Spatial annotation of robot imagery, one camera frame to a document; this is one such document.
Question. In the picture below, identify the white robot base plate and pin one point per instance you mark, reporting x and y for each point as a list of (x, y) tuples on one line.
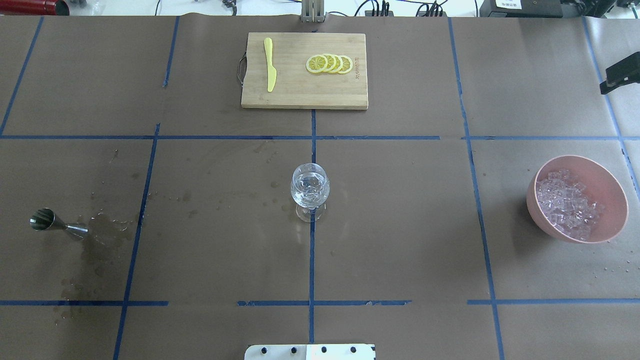
[(331, 351)]

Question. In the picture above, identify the bamboo cutting board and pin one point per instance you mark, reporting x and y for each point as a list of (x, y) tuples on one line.
[(297, 88)]

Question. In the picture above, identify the clear ice cubes pile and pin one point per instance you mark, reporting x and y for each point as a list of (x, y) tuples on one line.
[(564, 202)]

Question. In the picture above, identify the clear wine glass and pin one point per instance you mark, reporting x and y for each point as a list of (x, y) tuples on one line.
[(310, 189)]

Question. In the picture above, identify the lemon slice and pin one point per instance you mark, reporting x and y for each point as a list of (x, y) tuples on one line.
[(330, 62), (317, 64), (337, 64), (347, 64)]

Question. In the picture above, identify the aluminium frame post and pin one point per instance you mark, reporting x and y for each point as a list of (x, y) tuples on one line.
[(313, 11)]

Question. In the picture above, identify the steel double jigger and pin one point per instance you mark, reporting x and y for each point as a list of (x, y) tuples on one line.
[(45, 219)]

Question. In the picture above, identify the pink bowl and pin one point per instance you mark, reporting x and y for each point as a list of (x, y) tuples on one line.
[(601, 187)]

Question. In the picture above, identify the black box device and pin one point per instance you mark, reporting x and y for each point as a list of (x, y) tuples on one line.
[(522, 9)]

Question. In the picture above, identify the yellow plastic knife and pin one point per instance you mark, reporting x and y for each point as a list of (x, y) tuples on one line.
[(268, 45)]

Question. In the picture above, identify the red cylinder tool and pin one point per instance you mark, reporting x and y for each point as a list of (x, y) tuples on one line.
[(34, 7)]

